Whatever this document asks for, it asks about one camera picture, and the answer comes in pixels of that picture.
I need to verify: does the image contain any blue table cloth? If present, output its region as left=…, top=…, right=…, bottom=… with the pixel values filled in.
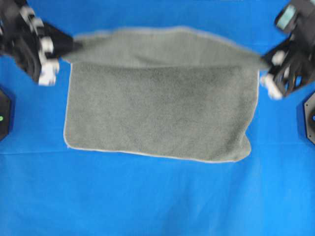
left=0, top=0, right=315, bottom=236

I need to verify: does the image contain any grey terry towel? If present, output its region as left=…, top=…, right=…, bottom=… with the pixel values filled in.
left=63, top=27, right=266, bottom=163

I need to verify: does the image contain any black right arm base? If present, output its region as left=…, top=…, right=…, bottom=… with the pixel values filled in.
left=296, top=92, right=315, bottom=146

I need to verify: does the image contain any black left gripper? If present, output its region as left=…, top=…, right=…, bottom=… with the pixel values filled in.
left=0, top=0, right=83, bottom=86

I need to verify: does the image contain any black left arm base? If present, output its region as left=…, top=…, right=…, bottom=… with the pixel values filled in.
left=0, top=89, right=11, bottom=141

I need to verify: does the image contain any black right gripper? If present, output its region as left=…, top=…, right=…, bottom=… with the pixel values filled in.
left=260, top=0, right=315, bottom=100

